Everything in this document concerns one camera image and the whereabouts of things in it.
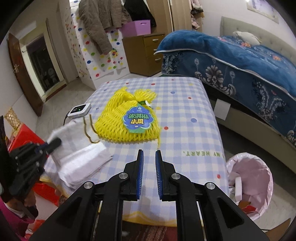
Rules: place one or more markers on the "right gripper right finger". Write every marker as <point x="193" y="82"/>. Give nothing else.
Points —
<point x="204" y="212"/>

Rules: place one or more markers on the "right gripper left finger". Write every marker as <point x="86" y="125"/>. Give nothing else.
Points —
<point x="94" y="211"/>

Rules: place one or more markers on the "white foam wrap roll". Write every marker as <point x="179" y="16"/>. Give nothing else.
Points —
<point x="79" y="166"/>

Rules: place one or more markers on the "white bag with gold stripes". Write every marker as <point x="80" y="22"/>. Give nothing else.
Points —
<point x="75" y="136"/>

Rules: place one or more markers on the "yellow foam fruit net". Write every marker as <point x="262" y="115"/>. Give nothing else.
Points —
<point x="129" y="118"/>

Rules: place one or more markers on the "pink lined trash bin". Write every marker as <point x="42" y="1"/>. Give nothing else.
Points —
<point x="250" y="184"/>

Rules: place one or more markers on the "red plastic stool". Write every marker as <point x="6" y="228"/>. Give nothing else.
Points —
<point x="28" y="154"/>

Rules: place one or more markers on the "plaid trousers leg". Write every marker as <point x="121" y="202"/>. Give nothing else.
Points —
<point x="134" y="231"/>

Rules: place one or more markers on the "white paper label on bed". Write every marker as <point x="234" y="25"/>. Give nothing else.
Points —
<point x="221" y="109"/>

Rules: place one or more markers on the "polka dot white cabinet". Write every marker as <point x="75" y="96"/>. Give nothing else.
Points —
<point x="93" y="68"/>

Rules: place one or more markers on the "blue floral blanket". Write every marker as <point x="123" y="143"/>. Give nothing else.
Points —
<point x="257" y="77"/>

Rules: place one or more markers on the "brown wooden drawer cabinet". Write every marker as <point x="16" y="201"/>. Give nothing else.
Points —
<point x="140" y="54"/>

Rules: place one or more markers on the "brown quilted jacket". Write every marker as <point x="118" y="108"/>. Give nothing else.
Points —
<point x="99" y="15"/>

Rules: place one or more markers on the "purple storage basket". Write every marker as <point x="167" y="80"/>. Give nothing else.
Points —
<point x="136" y="28"/>

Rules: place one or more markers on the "white pillow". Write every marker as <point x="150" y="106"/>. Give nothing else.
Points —
<point x="247" y="37"/>

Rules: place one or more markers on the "black hanging coat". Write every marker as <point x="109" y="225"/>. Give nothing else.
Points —
<point x="139" y="11"/>

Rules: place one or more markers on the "light wooden wardrobe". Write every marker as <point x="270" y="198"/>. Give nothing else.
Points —
<point x="173" y="15"/>

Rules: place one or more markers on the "large wall poster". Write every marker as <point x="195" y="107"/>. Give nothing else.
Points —
<point x="264" y="8"/>

